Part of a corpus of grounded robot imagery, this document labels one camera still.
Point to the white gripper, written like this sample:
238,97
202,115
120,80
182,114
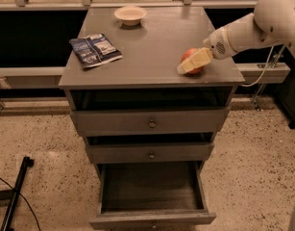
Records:
216,45

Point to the red apple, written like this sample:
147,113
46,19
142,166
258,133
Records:
186,55

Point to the grey wooden drawer cabinet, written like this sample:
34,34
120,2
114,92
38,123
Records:
146,77

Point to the grey middle drawer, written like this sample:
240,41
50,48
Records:
144,153

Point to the grey top drawer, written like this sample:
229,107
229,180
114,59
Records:
131,122

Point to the grey open bottom drawer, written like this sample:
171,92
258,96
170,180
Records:
151,195

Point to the beige bowl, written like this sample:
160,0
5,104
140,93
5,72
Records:
130,15

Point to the dark cabinet at right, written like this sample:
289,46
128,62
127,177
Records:
287,89

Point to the blue white snack bag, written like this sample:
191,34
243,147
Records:
95,50

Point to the black metal stand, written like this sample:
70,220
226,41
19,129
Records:
13,193

